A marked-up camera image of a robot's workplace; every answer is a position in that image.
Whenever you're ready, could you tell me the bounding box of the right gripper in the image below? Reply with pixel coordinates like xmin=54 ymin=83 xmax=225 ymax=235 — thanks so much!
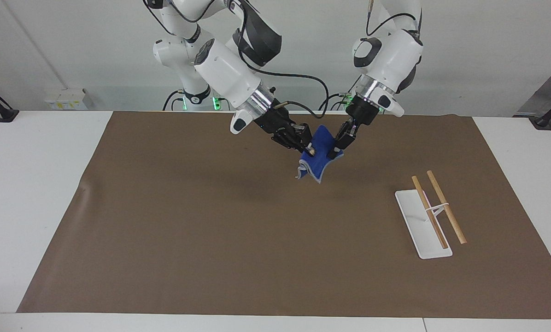
xmin=259 ymin=102 xmax=317 ymax=156

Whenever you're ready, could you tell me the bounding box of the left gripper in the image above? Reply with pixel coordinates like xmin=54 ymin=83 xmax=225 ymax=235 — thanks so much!
xmin=328 ymin=94 xmax=381 ymax=160

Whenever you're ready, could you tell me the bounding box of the blue towel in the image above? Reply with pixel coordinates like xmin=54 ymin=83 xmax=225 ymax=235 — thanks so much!
xmin=295 ymin=124 xmax=345 ymax=184

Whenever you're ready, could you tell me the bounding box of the white rack with wooden bars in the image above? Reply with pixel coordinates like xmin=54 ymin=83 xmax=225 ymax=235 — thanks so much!
xmin=394 ymin=170 xmax=469 ymax=260

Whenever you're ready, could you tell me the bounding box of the black cable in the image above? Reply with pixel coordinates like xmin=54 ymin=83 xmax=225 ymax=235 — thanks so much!
xmin=162 ymin=89 xmax=185 ymax=112
xmin=237 ymin=9 xmax=330 ymax=119
xmin=365 ymin=0 xmax=420 ymax=37
xmin=318 ymin=93 xmax=350 ymax=112

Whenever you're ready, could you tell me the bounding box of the white wall socket box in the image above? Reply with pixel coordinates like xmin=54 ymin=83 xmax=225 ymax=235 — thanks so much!
xmin=44 ymin=88 xmax=88 ymax=111

